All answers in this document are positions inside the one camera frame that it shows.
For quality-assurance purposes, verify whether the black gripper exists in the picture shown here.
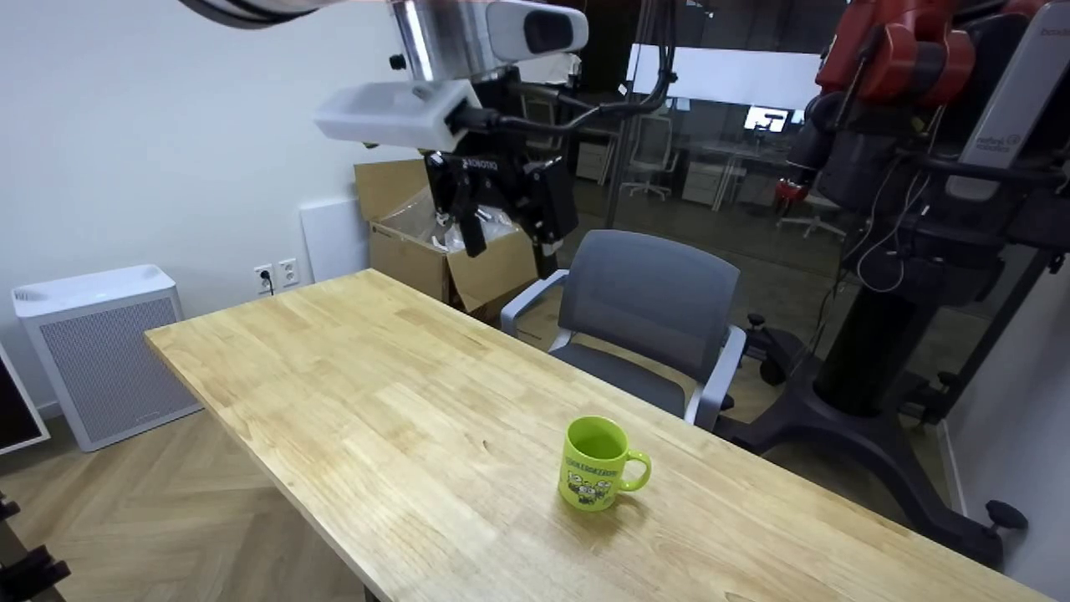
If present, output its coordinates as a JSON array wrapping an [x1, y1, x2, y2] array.
[[424, 148, 583, 282]]

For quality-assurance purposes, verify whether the yellow green mug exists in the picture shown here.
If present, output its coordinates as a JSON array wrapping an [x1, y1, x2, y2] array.
[[555, 415, 655, 515]]

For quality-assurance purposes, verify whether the open cardboard box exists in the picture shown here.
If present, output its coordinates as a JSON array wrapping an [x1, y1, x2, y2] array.
[[353, 157, 543, 317]]

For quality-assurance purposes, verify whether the grey chair with white arms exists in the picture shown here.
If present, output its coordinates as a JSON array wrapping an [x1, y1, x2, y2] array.
[[497, 226, 748, 430]]

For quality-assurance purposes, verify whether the mesh office chair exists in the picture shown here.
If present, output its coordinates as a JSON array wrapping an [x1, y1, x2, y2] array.
[[620, 109, 685, 209]]

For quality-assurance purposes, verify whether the white board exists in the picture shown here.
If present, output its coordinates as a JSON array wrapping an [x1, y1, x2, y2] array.
[[627, 45, 827, 115]]

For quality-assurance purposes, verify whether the small lit computer screen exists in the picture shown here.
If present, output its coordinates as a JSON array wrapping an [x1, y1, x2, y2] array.
[[744, 100, 795, 138]]

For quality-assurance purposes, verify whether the white swivel chair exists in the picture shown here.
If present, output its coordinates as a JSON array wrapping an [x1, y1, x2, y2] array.
[[776, 176, 849, 244]]

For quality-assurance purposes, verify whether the red and black Baxter robot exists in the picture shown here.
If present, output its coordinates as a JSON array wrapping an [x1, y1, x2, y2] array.
[[717, 0, 1070, 573]]

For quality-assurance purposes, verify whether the white air purifier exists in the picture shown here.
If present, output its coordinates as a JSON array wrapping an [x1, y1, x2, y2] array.
[[10, 260, 203, 455]]

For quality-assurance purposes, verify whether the black framed monitor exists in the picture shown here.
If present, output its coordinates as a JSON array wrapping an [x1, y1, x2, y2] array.
[[0, 346, 54, 459]]

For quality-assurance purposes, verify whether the black clamp object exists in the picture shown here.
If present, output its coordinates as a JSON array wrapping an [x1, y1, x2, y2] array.
[[0, 495, 74, 602]]

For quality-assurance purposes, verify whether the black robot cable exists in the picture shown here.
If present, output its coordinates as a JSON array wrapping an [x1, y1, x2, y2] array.
[[454, 45, 684, 143]]

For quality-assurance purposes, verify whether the white wall panel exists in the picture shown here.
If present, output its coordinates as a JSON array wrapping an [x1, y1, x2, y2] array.
[[294, 195, 372, 284]]

